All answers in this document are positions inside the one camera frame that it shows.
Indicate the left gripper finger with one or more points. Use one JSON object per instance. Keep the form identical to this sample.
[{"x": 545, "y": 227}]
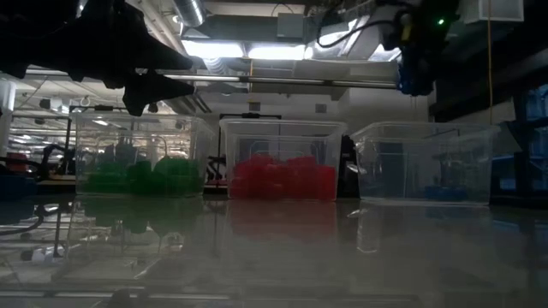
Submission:
[
  {"x": 141, "y": 90},
  {"x": 150, "y": 53}
]

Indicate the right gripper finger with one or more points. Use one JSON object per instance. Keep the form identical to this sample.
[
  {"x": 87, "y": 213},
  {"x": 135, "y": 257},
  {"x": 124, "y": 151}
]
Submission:
[
  {"x": 406, "y": 68},
  {"x": 426, "y": 70}
]

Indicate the blue building block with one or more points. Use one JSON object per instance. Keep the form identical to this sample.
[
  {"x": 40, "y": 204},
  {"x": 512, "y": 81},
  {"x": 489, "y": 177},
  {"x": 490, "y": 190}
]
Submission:
[
  {"x": 415, "y": 87},
  {"x": 445, "y": 193}
]

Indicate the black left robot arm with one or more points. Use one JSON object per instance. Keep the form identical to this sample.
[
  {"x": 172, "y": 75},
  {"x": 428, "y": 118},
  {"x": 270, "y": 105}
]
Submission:
[{"x": 25, "y": 38}]

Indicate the ceiling light panel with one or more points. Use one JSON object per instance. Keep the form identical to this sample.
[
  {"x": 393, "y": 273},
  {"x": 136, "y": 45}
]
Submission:
[
  {"x": 214, "y": 50},
  {"x": 278, "y": 52}
]

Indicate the clear plastic bin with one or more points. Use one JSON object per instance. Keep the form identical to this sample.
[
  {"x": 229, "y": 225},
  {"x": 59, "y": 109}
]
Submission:
[
  {"x": 428, "y": 154},
  {"x": 282, "y": 137},
  {"x": 188, "y": 141}
]

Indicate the white ceiling unit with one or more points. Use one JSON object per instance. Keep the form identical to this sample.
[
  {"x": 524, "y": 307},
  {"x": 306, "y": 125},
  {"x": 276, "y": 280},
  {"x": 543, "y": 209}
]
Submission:
[{"x": 505, "y": 10}]

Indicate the horizontal metal pipe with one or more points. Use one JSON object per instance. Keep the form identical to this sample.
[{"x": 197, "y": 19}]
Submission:
[{"x": 299, "y": 81}]

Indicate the black clamp behind bins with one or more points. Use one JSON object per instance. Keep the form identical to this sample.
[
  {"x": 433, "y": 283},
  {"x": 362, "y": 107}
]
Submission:
[{"x": 217, "y": 167}]

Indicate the grey ceiling box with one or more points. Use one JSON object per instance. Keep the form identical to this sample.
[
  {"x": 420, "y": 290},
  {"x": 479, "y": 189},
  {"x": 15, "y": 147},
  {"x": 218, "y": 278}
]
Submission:
[{"x": 291, "y": 25}]

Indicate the silver rectangular ceiling duct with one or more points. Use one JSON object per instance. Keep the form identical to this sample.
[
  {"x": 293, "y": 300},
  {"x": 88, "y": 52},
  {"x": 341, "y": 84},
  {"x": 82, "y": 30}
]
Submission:
[{"x": 368, "y": 47}]

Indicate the round silver air duct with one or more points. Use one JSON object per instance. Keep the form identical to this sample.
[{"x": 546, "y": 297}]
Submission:
[{"x": 190, "y": 12}]

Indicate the black post behind bins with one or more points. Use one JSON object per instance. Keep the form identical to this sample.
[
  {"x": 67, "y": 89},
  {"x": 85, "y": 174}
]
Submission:
[{"x": 347, "y": 162}]

